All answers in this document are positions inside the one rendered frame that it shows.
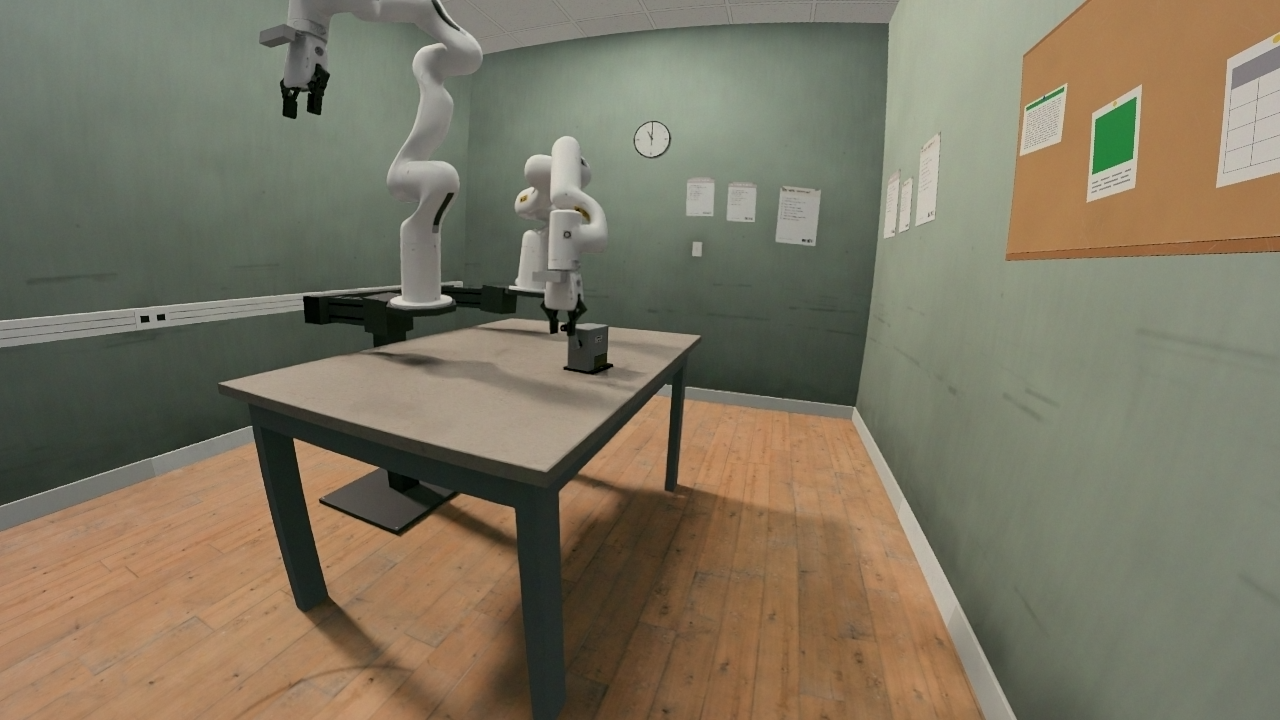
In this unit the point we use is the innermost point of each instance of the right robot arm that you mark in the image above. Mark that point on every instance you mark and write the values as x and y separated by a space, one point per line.
435 184

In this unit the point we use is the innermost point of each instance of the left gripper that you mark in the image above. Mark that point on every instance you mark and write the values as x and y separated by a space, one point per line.
564 296

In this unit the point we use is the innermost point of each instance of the grey pencil sharpener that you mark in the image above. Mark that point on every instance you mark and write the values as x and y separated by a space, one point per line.
589 349

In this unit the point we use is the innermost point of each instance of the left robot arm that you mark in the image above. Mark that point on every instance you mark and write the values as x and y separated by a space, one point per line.
564 174

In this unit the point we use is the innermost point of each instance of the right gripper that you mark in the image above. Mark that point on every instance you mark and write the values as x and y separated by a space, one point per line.
306 67

